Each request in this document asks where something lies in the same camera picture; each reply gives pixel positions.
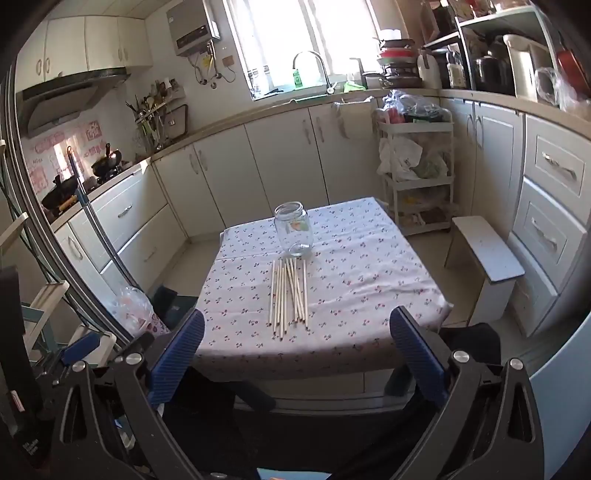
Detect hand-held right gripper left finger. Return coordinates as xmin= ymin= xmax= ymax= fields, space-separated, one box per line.
xmin=48 ymin=308 xmax=206 ymax=480

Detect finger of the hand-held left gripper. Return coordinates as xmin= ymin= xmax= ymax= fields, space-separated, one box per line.
xmin=45 ymin=332 xmax=103 ymax=385

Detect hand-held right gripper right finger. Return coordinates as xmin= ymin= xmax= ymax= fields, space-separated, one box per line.
xmin=389 ymin=305 xmax=546 ymax=480

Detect bunch of wooden chopsticks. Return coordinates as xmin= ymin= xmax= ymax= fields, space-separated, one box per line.
xmin=268 ymin=257 xmax=311 ymax=340

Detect clear glass jar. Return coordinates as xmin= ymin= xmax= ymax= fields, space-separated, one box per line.
xmin=274 ymin=201 xmax=315 ymax=257

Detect floral trash bin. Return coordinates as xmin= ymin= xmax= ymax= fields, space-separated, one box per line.
xmin=131 ymin=309 xmax=172 ymax=342

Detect dark dustpan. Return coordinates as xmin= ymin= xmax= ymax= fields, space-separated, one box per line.
xmin=152 ymin=286 xmax=197 ymax=330

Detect clear orange-print plastic bag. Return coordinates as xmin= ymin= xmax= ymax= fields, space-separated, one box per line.
xmin=111 ymin=286 xmax=155 ymax=340

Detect cherry print tablecloth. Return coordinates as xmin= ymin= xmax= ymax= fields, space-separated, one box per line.
xmin=191 ymin=196 xmax=453 ymax=383

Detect white wooden stool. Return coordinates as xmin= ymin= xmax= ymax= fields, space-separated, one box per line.
xmin=444 ymin=215 xmax=526 ymax=326

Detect person's black trousers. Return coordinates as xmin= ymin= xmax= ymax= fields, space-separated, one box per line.
xmin=154 ymin=323 xmax=504 ymax=480

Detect grey mop pole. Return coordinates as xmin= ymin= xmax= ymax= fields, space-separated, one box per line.
xmin=67 ymin=147 xmax=139 ymax=289

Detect white stove drawer unit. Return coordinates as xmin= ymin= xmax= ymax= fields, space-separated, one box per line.
xmin=51 ymin=159 xmax=190 ymax=296

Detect pale green plastic bag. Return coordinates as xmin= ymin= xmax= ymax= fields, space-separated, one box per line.
xmin=411 ymin=152 xmax=451 ymax=181

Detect white panelled drawer unit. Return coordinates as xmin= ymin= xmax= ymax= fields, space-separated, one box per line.
xmin=505 ymin=113 xmax=591 ymax=337

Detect white plastic bag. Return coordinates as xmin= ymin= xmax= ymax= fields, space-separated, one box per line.
xmin=378 ymin=137 xmax=423 ymax=182

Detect white sink base cabinets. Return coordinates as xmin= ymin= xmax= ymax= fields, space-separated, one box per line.
xmin=152 ymin=95 xmax=384 ymax=241

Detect white two-door base cabinet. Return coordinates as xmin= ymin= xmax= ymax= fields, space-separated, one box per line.
xmin=438 ymin=95 xmax=527 ymax=232

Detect white rolling cart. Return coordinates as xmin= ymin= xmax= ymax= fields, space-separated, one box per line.
xmin=376 ymin=95 xmax=455 ymax=236

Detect grey baking tray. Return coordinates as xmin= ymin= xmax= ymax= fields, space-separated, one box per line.
xmin=159 ymin=104 xmax=189 ymax=141

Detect grey range hood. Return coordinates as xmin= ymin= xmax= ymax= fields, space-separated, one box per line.
xmin=16 ymin=67 xmax=132 ymax=139

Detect white hanging door bin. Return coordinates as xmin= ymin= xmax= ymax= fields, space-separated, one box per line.
xmin=331 ymin=97 xmax=377 ymax=139

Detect white plastic jug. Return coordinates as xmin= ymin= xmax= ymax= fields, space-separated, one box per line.
xmin=418 ymin=48 xmax=441 ymax=90

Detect clear labelled bottle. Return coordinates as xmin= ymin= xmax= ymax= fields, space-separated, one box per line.
xmin=447 ymin=51 xmax=467 ymax=89

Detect chrome faucet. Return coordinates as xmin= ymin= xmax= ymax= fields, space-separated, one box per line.
xmin=292 ymin=51 xmax=335 ymax=95

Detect stack of pans and plates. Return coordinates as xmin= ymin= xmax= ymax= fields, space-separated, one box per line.
xmin=362 ymin=37 xmax=423 ymax=89

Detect black cooking pot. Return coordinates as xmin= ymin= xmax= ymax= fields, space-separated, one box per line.
xmin=471 ymin=39 xmax=513 ymax=93

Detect black countertop appliance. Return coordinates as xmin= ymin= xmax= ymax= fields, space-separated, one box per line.
xmin=431 ymin=46 xmax=455 ymax=88

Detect white electric kettle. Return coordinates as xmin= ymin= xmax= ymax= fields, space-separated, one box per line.
xmin=502 ymin=33 xmax=552 ymax=102

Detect white water heater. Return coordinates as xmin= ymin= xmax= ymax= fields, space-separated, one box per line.
xmin=166 ymin=0 xmax=221 ymax=58

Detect red pan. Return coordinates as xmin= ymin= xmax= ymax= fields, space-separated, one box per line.
xmin=556 ymin=32 xmax=580 ymax=86

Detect kitchen window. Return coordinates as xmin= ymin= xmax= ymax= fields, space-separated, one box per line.
xmin=224 ymin=0 xmax=384 ymax=100

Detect metal shelf rack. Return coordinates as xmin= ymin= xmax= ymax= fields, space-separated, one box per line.
xmin=420 ymin=4 xmax=561 ymax=100

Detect black table frame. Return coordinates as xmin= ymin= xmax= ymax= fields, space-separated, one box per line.
xmin=203 ymin=364 xmax=416 ymax=414

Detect black wok with orange handle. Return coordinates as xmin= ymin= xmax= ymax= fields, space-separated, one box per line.
xmin=41 ymin=175 xmax=79 ymax=213

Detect red paper wall decals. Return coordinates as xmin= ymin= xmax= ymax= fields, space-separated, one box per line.
xmin=25 ymin=120 xmax=102 ymax=190

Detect wall utensil rack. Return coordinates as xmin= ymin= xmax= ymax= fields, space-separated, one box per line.
xmin=126 ymin=78 xmax=185 ymax=151

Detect water heater hoses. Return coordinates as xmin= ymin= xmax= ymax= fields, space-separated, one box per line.
xmin=193 ymin=41 xmax=225 ymax=89

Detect white wall cabinets above hood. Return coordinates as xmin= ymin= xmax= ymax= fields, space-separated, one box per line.
xmin=16 ymin=16 xmax=153 ymax=90

